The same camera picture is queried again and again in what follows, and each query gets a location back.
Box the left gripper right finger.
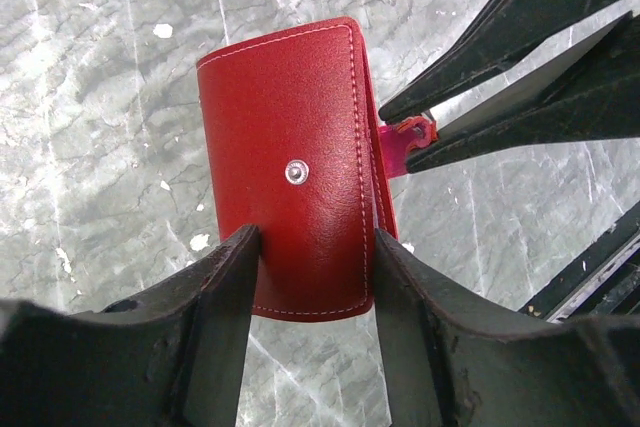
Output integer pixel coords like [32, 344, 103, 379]
[374, 231, 639, 426]

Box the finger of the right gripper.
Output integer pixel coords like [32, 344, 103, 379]
[406, 17, 639, 173]
[379, 0, 619, 123]

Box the white magnetic stripe card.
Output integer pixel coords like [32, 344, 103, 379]
[438, 11, 634, 142]

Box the red leather card holder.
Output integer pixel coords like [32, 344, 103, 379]
[194, 15, 439, 322]

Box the aluminium mounting rail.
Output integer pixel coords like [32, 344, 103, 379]
[519, 205, 639, 323]

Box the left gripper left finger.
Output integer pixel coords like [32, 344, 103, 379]
[1, 226, 260, 426]

